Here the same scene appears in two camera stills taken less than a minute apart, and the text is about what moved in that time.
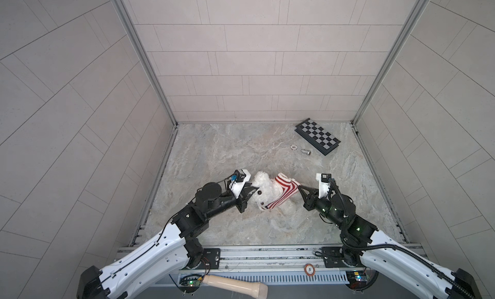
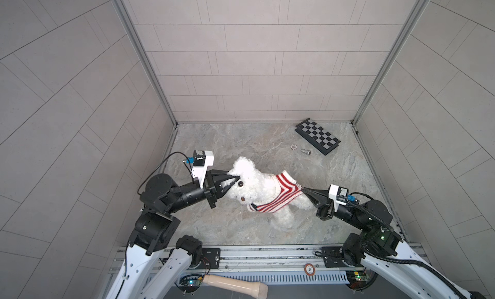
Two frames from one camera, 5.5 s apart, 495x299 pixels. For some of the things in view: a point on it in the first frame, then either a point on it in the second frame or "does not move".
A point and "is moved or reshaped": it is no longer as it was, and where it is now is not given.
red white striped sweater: x=289 y=187 is moved or reshaped
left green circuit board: x=191 y=283 does not move
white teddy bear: x=268 y=190 is moved or reshaped
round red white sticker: x=309 y=269 does not move
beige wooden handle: x=254 y=289 does not move
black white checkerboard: x=323 y=140 does not move
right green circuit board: x=358 y=279 does not move
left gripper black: x=240 y=201 to x=210 y=187
